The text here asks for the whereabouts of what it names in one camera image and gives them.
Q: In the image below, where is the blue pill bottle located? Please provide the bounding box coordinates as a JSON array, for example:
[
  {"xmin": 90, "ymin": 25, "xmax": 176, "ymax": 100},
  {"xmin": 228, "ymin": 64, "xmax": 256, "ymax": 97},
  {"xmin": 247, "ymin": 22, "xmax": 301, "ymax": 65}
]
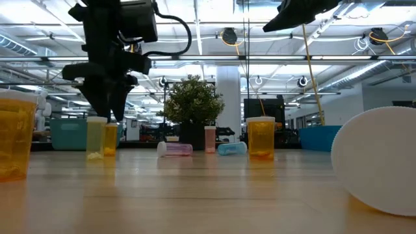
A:
[{"xmin": 217, "ymin": 141, "xmax": 248, "ymax": 157}]

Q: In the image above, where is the black left camera cable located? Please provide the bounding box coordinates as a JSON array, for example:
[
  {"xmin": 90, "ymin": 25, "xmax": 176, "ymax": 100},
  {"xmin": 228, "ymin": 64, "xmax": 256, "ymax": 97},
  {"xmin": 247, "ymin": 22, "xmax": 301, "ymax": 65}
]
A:
[{"xmin": 142, "ymin": 2, "xmax": 193, "ymax": 58}]

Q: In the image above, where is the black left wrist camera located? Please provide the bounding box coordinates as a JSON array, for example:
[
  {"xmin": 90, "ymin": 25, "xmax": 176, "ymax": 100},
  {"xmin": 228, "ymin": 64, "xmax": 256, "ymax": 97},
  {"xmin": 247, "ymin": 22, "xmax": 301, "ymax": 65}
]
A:
[{"xmin": 119, "ymin": 0, "xmax": 159, "ymax": 44}]

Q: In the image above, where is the small amber pill bottle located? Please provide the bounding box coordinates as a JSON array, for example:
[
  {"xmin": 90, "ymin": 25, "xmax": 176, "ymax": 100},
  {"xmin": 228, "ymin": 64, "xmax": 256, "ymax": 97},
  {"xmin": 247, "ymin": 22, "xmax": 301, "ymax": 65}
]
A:
[{"xmin": 106, "ymin": 122, "xmax": 119, "ymax": 157}]

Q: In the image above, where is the purple pill bottle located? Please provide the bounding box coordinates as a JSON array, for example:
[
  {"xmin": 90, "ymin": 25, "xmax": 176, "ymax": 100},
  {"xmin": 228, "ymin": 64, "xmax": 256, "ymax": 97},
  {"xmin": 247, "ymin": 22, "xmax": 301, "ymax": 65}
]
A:
[{"xmin": 156, "ymin": 140, "xmax": 194, "ymax": 158}]

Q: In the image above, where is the artificial plant in black pot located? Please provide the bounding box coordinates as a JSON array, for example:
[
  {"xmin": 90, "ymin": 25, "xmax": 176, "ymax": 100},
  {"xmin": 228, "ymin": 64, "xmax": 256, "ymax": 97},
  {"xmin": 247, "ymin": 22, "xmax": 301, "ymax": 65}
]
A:
[{"xmin": 157, "ymin": 74, "xmax": 226, "ymax": 151}]

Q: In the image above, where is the thin orange hanging cord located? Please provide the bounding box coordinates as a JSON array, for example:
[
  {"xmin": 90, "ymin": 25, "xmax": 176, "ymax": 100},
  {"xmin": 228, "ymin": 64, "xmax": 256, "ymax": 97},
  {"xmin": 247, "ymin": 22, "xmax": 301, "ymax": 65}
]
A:
[{"xmin": 235, "ymin": 44, "xmax": 266, "ymax": 117}]

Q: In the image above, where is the yellow hanging cable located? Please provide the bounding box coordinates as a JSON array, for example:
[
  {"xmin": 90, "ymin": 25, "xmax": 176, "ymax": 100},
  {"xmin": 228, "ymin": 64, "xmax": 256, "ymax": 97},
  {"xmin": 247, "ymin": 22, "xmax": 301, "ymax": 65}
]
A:
[{"xmin": 301, "ymin": 24, "xmax": 326, "ymax": 126}]

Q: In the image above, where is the black monitor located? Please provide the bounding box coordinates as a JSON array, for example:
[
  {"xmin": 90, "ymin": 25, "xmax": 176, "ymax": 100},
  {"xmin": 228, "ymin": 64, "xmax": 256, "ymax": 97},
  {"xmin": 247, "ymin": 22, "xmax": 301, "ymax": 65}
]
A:
[{"xmin": 243, "ymin": 95, "xmax": 287, "ymax": 126}]

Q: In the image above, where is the pink pill bottle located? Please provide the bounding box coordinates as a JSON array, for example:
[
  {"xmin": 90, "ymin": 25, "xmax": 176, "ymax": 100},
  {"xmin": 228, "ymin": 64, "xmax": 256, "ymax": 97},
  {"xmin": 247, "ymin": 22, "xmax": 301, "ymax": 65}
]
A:
[{"xmin": 204, "ymin": 125, "xmax": 217, "ymax": 154}]

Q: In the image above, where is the black hanging cable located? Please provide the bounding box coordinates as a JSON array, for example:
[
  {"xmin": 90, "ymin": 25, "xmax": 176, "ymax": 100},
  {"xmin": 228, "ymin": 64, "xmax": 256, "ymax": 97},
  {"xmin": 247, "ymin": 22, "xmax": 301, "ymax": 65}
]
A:
[{"xmin": 242, "ymin": 0, "xmax": 251, "ymax": 134}]

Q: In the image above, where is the large amber pill bottle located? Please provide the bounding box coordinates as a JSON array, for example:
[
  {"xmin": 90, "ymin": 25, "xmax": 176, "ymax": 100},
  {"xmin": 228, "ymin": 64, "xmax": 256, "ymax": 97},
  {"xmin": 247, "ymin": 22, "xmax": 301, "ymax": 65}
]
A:
[
  {"xmin": 0, "ymin": 88, "xmax": 39, "ymax": 183},
  {"xmin": 330, "ymin": 105, "xmax": 416, "ymax": 217}
]

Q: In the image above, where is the teal plastic bin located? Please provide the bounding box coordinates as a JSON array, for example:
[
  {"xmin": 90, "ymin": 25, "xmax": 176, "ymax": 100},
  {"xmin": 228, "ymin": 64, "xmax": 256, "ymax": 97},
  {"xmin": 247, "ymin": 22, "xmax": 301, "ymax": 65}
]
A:
[{"xmin": 50, "ymin": 118, "xmax": 124, "ymax": 151}]

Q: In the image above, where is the white pillar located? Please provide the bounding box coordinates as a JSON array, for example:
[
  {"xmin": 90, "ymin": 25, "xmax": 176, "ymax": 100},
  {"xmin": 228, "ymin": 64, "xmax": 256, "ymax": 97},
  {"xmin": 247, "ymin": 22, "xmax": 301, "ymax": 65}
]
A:
[{"xmin": 216, "ymin": 66, "xmax": 242, "ymax": 143}]

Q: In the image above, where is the black aluminium table frame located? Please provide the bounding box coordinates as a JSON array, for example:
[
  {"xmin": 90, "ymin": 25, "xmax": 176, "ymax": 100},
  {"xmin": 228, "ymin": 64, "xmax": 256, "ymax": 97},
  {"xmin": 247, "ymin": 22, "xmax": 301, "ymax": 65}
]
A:
[{"xmin": 31, "ymin": 141, "xmax": 303, "ymax": 153}]

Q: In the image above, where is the yellow-green pill bottle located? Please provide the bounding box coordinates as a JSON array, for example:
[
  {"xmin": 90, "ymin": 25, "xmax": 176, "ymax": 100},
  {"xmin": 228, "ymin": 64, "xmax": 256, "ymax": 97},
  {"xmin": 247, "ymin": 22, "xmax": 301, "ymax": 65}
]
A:
[{"xmin": 86, "ymin": 116, "xmax": 109, "ymax": 161}]

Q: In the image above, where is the blue plastic bin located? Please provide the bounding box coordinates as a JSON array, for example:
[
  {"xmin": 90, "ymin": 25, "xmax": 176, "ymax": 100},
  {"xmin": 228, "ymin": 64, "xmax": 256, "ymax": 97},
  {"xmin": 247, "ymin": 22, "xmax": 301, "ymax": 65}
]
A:
[{"xmin": 298, "ymin": 125, "xmax": 343, "ymax": 153}]

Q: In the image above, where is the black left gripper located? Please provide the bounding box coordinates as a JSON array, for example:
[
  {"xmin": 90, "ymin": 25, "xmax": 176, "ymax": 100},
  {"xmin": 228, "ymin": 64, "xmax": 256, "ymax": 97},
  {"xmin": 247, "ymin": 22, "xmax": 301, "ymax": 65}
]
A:
[{"xmin": 61, "ymin": 44, "xmax": 153, "ymax": 123}]

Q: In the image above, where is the white robot figure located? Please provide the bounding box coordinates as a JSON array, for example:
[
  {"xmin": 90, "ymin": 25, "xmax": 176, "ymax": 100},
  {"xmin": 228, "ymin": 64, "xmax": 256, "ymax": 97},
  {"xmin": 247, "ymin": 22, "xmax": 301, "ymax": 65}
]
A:
[{"xmin": 34, "ymin": 90, "xmax": 52, "ymax": 133}]

